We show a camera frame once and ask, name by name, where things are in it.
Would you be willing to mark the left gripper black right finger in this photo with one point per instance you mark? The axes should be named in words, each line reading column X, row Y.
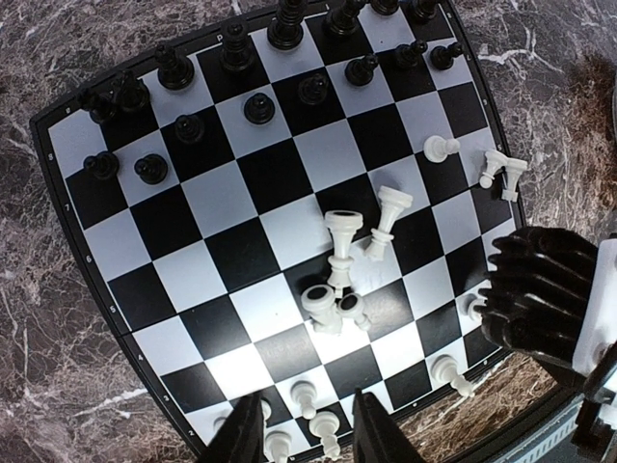
column 377, row 438

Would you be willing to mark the white king piece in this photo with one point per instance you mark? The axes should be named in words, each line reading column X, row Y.
column 393, row 203

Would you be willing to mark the white pawn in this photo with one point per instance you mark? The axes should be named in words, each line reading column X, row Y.
column 304, row 393

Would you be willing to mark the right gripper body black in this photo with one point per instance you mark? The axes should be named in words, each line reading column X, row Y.
column 538, row 296

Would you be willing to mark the white pawn c file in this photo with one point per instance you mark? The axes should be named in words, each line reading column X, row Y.
column 324, row 426

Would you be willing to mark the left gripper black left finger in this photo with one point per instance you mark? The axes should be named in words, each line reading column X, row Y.
column 241, row 437

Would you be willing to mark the white lying small piece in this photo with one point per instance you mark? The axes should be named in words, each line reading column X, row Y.
column 352, row 306

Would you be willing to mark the white pawn f file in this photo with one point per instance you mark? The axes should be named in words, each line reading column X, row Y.
column 445, row 370

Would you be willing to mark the black grey chessboard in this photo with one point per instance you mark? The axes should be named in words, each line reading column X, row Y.
column 198, row 220

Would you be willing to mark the white pawn g file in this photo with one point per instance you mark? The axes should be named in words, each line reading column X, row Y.
column 436, row 149

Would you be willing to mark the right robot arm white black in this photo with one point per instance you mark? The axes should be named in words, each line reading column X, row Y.
column 595, row 358

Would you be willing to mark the white lying knight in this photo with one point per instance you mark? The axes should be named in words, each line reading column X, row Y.
column 319, row 302

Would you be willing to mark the white piece b file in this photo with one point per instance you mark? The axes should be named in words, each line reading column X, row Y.
column 278, row 443

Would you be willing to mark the white lying rook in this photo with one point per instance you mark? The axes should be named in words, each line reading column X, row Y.
column 513, row 171

